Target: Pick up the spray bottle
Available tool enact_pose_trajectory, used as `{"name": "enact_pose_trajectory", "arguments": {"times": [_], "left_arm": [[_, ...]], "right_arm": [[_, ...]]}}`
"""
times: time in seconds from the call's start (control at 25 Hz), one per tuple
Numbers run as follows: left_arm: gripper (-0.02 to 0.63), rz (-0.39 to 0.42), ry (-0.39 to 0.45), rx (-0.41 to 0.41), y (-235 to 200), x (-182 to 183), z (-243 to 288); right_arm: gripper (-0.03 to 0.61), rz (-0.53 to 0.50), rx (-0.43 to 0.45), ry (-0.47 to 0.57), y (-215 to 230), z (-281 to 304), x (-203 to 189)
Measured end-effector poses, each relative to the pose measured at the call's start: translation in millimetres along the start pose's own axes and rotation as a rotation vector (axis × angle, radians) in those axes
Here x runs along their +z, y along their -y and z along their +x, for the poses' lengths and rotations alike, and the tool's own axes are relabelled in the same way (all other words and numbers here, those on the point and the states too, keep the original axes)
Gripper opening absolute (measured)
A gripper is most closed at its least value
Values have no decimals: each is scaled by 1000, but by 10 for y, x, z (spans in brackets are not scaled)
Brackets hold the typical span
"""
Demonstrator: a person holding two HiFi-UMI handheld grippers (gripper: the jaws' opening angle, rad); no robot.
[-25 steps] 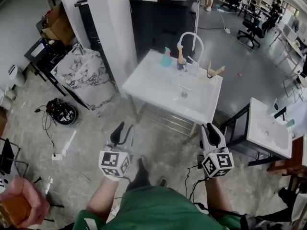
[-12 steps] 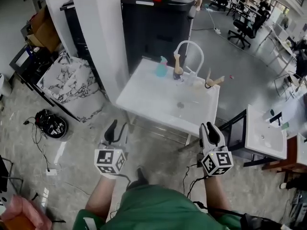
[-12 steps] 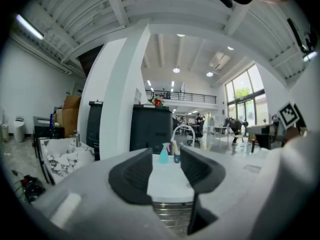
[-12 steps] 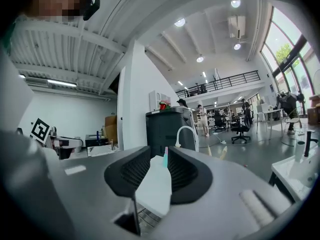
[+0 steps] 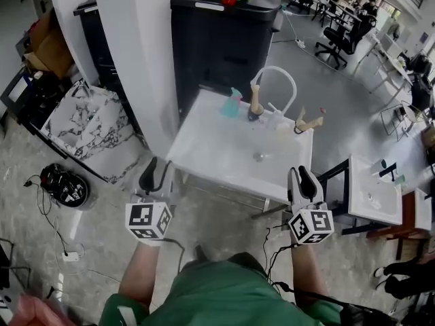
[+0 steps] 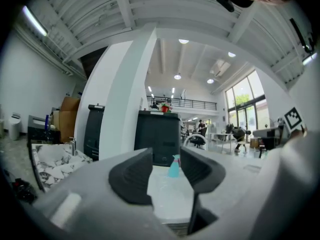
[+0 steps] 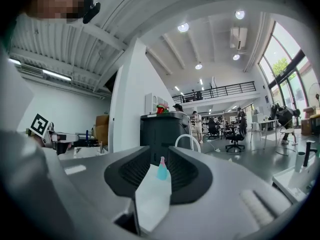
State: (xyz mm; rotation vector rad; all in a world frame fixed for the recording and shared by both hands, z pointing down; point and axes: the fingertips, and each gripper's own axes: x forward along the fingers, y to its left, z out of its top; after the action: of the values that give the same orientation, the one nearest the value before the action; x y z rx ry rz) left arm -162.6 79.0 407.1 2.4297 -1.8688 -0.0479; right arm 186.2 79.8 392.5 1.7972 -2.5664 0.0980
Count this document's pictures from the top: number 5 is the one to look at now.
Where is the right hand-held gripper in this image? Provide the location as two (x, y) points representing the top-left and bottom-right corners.
(287, 165), (336, 246)

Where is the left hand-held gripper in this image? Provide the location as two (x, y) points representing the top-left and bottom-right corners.
(124, 156), (175, 248)

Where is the teal spray bottle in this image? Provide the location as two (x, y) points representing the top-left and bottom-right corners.
(220, 87), (243, 117)

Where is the person's right forearm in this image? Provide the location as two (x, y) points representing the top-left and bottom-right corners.
(290, 242), (331, 295)

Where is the person's left forearm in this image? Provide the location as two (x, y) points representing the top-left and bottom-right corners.
(116, 240), (161, 316)

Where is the black shoulder bag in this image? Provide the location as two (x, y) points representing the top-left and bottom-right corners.
(271, 280), (404, 326)

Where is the black sink stand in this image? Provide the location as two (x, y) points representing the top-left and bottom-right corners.
(314, 158), (370, 236)

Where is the wooden brush on black base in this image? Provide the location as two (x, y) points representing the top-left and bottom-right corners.
(293, 106), (326, 135)
(247, 84), (266, 122)

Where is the white sink basin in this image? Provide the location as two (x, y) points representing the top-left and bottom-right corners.
(165, 88), (314, 207)

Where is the small white sink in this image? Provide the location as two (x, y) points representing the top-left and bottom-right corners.
(346, 153), (414, 227)

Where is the white cup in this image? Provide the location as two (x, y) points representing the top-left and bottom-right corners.
(369, 159), (387, 177)

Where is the marble slab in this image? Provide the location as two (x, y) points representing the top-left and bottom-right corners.
(39, 81), (145, 185)

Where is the black faucet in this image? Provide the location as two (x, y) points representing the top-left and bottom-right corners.
(378, 159), (398, 180)

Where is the black round device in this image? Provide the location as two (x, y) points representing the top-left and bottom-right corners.
(39, 163), (90, 211)

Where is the white curved faucet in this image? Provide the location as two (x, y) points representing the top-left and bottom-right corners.
(250, 65), (298, 119)

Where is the wooden table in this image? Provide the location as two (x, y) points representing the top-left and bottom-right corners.
(366, 191), (435, 261)

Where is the person's green shirt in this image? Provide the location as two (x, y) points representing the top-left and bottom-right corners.
(98, 252), (344, 326)

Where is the black shelf unit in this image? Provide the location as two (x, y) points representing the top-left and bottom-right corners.
(72, 0), (127, 93)

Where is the black cabinet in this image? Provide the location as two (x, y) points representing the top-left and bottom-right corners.
(169, 0), (284, 122)

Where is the black office chair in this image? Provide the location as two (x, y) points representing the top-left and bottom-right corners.
(314, 14), (372, 71)

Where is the cardboard box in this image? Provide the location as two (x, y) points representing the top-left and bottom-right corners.
(21, 7), (75, 80)

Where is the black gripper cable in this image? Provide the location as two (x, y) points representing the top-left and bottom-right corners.
(162, 237), (187, 272)
(263, 224), (297, 287)

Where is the wire frame chair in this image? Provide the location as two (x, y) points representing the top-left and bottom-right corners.
(379, 101), (415, 143)

